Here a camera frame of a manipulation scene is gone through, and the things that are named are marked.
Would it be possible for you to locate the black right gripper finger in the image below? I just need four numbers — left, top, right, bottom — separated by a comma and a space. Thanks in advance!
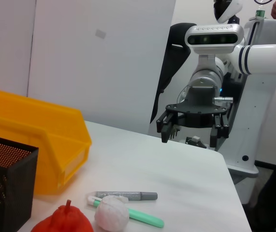
156, 111, 179, 143
209, 113, 230, 148

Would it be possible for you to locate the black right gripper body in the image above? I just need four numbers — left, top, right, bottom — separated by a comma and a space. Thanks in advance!
165, 86, 230, 129

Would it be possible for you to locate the grey glitter marker pen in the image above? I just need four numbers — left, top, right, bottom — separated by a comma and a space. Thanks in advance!
86, 190, 158, 201

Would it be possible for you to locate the green pen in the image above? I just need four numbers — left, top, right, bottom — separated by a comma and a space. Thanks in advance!
87, 196, 164, 228

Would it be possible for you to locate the white paper ball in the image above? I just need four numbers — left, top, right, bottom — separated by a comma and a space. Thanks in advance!
94, 195, 130, 230

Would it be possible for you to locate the red-orange fruit with stem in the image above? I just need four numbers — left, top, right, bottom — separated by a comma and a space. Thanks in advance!
30, 199, 94, 232

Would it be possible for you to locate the black mesh pen holder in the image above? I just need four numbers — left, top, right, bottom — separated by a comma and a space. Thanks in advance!
0, 135, 39, 232

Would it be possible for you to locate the black torso side cover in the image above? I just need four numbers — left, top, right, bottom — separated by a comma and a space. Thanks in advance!
149, 23, 197, 124

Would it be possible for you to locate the white and black robot head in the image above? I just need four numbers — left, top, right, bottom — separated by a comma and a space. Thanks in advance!
214, 0, 242, 24

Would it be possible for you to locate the yellow plastic storage bin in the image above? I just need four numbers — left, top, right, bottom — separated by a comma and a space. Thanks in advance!
0, 89, 92, 196

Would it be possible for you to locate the small black bracket device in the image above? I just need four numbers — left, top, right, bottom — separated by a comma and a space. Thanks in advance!
185, 135, 210, 149

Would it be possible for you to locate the right gripper cable with connector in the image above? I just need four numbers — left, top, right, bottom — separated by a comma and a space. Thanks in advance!
177, 86, 234, 106

